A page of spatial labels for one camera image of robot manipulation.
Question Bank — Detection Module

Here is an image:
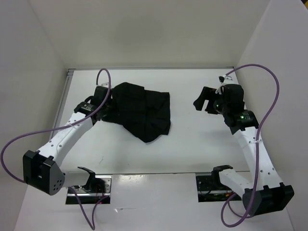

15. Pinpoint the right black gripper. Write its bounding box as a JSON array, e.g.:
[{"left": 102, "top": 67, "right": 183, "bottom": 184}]
[{"left": 193, "top": 86, "right": 230, "bottom": 115}]

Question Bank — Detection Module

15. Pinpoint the black skirt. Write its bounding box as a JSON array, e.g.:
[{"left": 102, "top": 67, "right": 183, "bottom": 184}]
[{"left": 102, "top": 82, "right": 171, "bottom": 143}]

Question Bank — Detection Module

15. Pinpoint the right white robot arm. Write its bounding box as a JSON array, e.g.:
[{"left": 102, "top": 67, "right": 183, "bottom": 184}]
[{"left": 193, "top": 84, "right": 295, "bottom": 217}]

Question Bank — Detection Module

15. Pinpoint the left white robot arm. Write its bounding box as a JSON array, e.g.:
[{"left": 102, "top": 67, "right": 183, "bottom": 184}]
[{"left": 23, "top": 97, "right": 107, "bottom": 195}]

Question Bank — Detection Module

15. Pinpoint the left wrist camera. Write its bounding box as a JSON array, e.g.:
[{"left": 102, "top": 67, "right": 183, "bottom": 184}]
[{"left": 93, "top": 86, "right": 108, "bottom": 104}]

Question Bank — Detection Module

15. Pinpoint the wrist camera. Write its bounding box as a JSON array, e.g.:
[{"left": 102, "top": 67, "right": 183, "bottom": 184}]
[
  {"left": 93, "top": 86, "right": 108, "bottom": 104},
  {"left": 221, "top": 84, "right": 244, "bottom": 104}
]

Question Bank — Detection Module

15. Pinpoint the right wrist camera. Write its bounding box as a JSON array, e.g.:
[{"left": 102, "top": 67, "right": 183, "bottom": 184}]
[{"left": 221, "top": 84, "right": 244, "bottom": 104}]

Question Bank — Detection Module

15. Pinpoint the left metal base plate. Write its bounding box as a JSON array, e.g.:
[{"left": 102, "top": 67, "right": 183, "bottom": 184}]
[{"left": 65, "top": 175, "right": 112, "bottom": 205}]

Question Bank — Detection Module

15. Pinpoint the metal base plate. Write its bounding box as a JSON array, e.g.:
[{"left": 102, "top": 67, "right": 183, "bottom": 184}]
[
  {"left": 65, "top": 175, "right": 112, "bottom": 205},
  {"left": 195, "top": 173, "right": 233, "bottom": 203}
]

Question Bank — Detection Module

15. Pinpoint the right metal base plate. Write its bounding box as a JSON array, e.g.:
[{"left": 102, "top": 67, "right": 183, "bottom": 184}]
[{"left": 195, "top": 173, "right": 233, "bottom": 203}]

